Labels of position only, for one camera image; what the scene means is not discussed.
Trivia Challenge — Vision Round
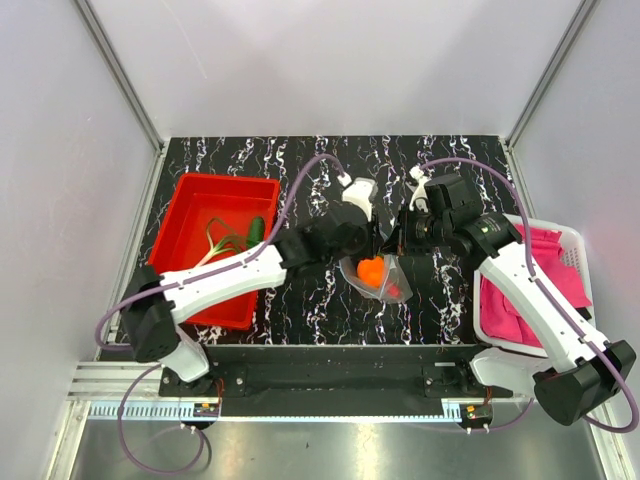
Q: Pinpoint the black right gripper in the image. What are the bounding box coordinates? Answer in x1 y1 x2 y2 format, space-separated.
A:
380 203 452 257

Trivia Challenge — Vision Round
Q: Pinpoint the orange fake fruit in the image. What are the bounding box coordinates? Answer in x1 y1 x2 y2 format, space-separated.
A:
356 256 385 289

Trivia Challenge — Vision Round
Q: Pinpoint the clear zip top bag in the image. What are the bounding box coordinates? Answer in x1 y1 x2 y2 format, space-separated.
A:
338 253 413 304

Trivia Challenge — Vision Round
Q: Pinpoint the green fake vegetable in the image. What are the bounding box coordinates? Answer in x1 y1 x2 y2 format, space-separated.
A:
246 216 266 248

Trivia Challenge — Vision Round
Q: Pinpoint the fake green onion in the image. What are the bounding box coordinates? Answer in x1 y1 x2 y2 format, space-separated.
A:
195 217 248 267

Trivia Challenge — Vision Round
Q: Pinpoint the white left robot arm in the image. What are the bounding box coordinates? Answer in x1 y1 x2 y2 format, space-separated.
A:
120 201 373 396

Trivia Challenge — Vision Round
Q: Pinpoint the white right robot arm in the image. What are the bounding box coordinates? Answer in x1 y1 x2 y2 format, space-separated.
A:
384 174 637 426

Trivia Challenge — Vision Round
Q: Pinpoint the red fake pepper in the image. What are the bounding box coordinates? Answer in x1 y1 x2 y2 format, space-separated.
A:
389 285 402 297

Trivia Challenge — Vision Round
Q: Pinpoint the pink cloth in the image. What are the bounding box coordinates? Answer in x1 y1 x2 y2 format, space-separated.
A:
479 227 592 348

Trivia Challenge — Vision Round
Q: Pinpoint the white plastic basket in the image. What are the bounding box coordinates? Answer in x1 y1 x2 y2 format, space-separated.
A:
473 219 595 357

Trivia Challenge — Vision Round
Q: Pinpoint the red plastic bin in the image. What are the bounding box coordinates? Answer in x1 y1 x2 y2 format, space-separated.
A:
147 172 281 331

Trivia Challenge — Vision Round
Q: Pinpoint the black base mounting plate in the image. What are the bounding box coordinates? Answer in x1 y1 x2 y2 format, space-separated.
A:
159 345 512 419

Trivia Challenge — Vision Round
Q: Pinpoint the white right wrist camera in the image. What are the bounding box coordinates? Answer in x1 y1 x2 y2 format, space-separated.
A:
409 165 431 213

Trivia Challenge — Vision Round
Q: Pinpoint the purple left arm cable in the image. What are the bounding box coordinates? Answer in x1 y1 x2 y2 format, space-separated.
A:
94 153 351 475

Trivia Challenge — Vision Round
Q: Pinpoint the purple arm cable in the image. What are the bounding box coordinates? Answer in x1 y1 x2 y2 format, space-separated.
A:
94 153 351 475
419 157 640 434

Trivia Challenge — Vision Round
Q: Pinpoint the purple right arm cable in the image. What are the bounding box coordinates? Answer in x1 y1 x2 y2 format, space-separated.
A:
419 157 640 434

